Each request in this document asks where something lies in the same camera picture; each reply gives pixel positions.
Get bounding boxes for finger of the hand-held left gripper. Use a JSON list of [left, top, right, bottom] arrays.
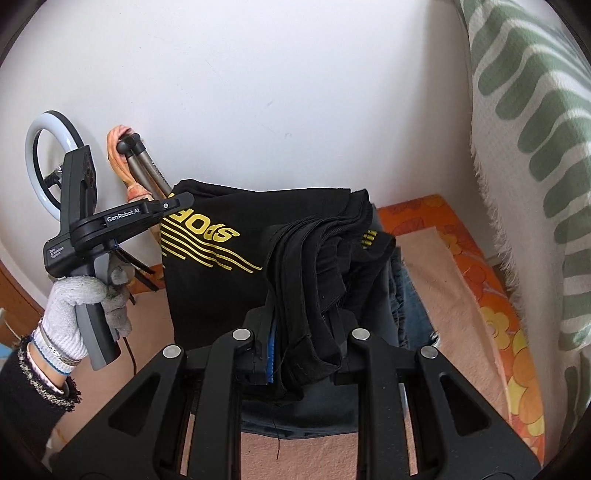
[[152, 192, 195, 223]]

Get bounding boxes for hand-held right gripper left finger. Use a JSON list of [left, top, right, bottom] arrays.
[[46, 309, 278, 480]]

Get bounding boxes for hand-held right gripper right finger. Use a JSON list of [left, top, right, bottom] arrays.
[[332, 314, 541, 480]]

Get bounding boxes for black pants with yellow stripes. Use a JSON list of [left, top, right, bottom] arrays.
[[159, 179, 398, 402]]

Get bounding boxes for person's left forearm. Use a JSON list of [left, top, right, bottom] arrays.
[[0, 337, 82, 462]]

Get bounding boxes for person's left hand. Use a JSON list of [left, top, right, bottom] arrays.
[[30, 265, 136, 376]]

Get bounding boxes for folded dark tripod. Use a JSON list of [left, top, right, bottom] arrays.
[[116, 134, 175, 200]]

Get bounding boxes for folded blue jeans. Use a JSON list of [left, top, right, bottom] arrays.
[[374, 210, 437, 352]]

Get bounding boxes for orange patterned scarf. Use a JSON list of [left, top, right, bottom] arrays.
[[106, 124, 156, 205]]

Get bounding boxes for folded dark grey garment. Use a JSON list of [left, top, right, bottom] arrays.
[[240, 383, 407, 437]]

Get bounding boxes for pink blanket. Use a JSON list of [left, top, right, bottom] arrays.
[[51, 226, 513, 480]]

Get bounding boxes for green and white patterned pillow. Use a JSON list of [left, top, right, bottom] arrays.
[[455, 0, 591, 462]]

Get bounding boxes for black power cable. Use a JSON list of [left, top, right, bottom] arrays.
[[121, 335, 138, 372]]

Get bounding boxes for white ring light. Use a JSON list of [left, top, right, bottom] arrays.
[[25, 111, 87, 215]]

